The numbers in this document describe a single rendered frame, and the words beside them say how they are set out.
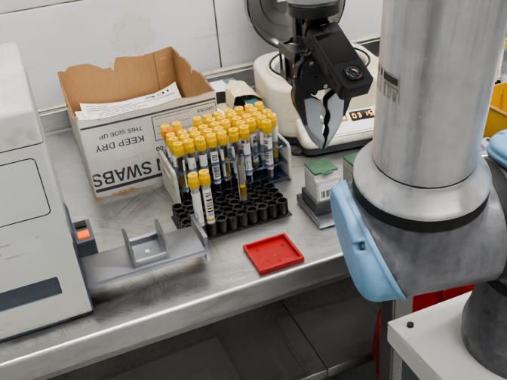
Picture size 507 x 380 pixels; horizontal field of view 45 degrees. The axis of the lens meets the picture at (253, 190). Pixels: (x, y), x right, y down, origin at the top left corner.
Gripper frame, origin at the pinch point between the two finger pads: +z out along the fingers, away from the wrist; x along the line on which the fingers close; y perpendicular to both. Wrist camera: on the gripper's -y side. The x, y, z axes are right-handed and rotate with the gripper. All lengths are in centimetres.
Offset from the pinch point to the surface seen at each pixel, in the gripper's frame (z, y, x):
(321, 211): 10.7, -1.7, 1.7
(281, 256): 12.5, -7.2, 10.7
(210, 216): 8.9, 2.3, 18.0
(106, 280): 8.9, -6.2, 34.9
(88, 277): 8.7, -4.8, 37.0
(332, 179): 5.9, -1.2, -0.5
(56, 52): -4, 57, 34
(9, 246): -0.9, -7.7, 44.6
